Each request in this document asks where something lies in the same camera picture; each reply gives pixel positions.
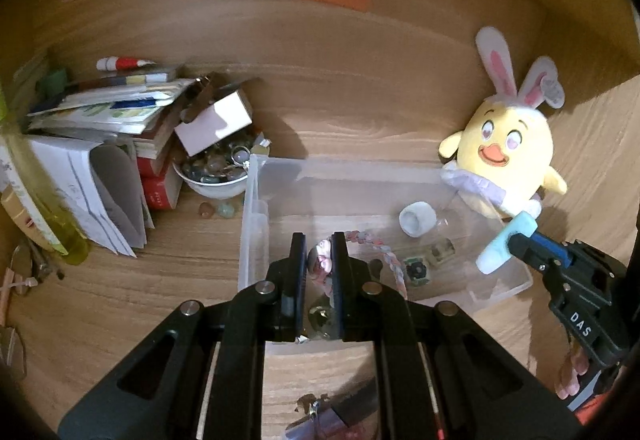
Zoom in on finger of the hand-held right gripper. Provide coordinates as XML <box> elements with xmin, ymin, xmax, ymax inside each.
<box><xmin>530</xmin><ymin>230</ymin><xmax>572</xmax><ymax>267</ymax></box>
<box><xmin>507</xmin><ymin>234</ymin><xmax>551</xmax><ymax>275</ymax></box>

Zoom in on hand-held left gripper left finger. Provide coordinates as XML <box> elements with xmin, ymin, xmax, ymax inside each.
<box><xmin>57</xmin><ymin>232</ymin><xmax>308</xmax><ymax>440</ymax></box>

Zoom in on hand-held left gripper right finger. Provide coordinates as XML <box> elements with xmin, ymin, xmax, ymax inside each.
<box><xmin>331</xmin><ymin>231</ymin><xmax>583</xmax><ymax>440</ymax></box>

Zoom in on pink braided cord keychain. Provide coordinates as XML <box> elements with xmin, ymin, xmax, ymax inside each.
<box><xmin>307</xmin><ymin>230</ymin><xmax>411</xmax><ymax>301</ymax></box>

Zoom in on green flower tile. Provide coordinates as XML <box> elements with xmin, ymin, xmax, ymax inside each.
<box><xmin>404</xmin><ymin>256</ymin><xmax>432</xmax><ymax>288</ymax></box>

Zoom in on clear plastic storage box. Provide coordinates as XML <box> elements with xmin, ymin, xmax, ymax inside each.
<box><xmin>237</xmin><ymin>155</ymin><xmax>535</xmax><ymax>346</ymax></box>

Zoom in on white tape roll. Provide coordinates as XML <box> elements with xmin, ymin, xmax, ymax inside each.
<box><xmin>398</xmin><ymin>202</ymin><xmax>434</xmax><ymax>238</ymax></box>

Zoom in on grey purple small item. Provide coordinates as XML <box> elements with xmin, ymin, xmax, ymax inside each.
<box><xmin>285</xmin><ymin>392</ymin><xmax>351</xmax><ymax>440</ymax></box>

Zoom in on person's right hand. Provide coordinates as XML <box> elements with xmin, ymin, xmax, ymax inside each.
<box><xmin>554</xmin><ymin>347</ymin><xmax>590</xmax><ymax>402</ymax></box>

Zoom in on yellow chick plush toy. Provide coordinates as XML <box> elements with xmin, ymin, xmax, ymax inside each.
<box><xmin>439</xmin><ymin>26</ymin><xmax>569</xmax><ymax>221</ymax></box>

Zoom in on white bowl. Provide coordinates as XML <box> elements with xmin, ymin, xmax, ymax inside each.
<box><xmin>172</xmin><ymin>135</ymin><xmax>266</xmax><ymax>201</ymax></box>

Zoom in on pile of polished stones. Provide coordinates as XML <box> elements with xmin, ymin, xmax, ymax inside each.
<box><xmin>180</xmin><ymin>135</ymin><xmax>261</xmax><ymax>183</ymax></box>

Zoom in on red books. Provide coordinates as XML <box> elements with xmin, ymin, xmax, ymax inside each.
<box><xmin>136</xmin><ymin>155</ymin><xmax>183</xmax><ymax>211</ymax></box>

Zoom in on white cardboard box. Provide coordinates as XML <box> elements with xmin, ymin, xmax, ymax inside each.
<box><xmin>173</xmin><ymin>90</ymin><xmax>253</xmax><ymax>157</ymax></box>

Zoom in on folded white papers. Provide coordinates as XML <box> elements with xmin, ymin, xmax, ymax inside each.
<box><xmin>27</xmin><ymin>135</ymin><xmax>148</xmax><ymax>257</ymax></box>

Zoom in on yellow green spray bottle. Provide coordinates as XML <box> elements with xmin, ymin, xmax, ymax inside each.
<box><xmin>0</xmin><ymin>70</ymin><xmax>91</xmax><ymax>265</ymax></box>

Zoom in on dark metal clips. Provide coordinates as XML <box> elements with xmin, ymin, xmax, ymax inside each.
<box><xmin>15</xmin><ymin>240</ymin><xmax>66</xmax><ymax>281</ymax></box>

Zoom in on stack of books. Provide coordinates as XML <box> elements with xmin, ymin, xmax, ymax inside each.
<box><xmin>25</xmin><ymin>64</ymin><xmax>201</xmax><ymax>161</ymax></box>

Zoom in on red white marker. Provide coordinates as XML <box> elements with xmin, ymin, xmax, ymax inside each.
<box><xmin>96</xmin><ymin>56</ymin><xmax>157</xmax><ymax>71</ymax></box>

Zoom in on green small object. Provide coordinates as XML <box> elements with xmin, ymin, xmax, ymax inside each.
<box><xmin>37</xmin><ymin>68</ymin><xmax>68</xmax><ymax>95</ymax></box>

